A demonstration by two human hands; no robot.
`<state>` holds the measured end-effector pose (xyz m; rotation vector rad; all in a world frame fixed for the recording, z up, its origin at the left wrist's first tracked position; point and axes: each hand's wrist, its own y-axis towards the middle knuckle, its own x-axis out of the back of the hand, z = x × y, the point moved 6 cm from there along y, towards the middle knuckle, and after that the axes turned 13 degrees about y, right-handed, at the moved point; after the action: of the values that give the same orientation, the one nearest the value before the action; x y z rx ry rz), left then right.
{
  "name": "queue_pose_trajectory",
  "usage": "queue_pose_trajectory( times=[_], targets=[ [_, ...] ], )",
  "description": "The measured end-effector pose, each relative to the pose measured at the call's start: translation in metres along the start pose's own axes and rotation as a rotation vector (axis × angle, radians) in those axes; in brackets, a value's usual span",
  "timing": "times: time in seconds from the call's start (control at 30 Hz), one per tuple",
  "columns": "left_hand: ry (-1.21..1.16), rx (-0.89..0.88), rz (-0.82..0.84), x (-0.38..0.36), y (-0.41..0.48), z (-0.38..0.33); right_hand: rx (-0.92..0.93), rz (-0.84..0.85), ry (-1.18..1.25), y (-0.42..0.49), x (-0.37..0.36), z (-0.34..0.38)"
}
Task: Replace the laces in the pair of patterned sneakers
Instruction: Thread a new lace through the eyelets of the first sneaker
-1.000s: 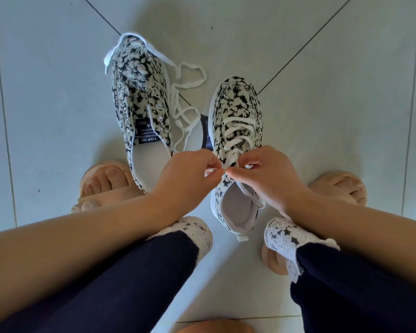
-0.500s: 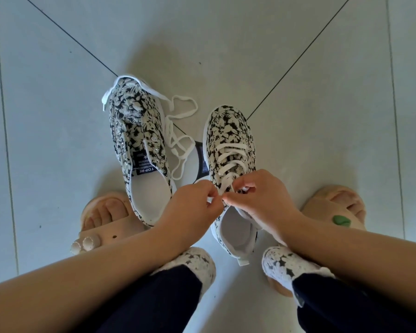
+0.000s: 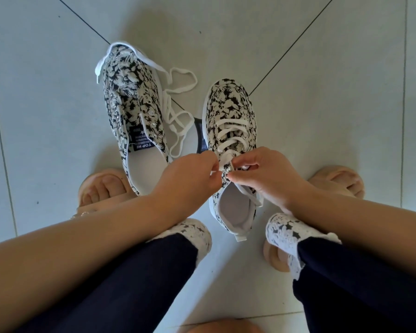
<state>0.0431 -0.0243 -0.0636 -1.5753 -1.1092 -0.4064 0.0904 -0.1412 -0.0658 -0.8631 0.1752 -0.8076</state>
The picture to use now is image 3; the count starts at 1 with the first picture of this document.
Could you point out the person's left hand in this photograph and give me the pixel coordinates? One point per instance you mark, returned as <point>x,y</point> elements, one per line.
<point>187,187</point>

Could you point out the person's right hand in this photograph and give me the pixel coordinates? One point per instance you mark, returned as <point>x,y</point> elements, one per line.
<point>270,176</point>

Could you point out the bright white shoelace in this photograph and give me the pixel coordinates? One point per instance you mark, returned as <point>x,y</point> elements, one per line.
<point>183,71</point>
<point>228,130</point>

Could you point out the person's right forearm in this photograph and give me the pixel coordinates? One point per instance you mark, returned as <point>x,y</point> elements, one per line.
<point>371,235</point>

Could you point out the person's left forearm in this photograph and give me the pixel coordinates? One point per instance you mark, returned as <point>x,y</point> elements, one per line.
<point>66,267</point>

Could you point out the person's left leg navy trousers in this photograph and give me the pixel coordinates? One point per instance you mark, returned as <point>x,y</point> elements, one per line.
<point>124,291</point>

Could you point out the person's leg navy trousers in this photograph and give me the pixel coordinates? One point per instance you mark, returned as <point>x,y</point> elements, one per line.
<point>360,291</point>
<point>124,291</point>

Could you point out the person's right leg navy trousers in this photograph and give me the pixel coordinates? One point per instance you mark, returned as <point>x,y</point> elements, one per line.
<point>360,291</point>

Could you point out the pink slipper with green charm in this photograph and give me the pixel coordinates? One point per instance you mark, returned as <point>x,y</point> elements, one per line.
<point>339,180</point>

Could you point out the pink slipper with white charms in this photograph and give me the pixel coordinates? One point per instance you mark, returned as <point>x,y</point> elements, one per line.
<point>100,190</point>

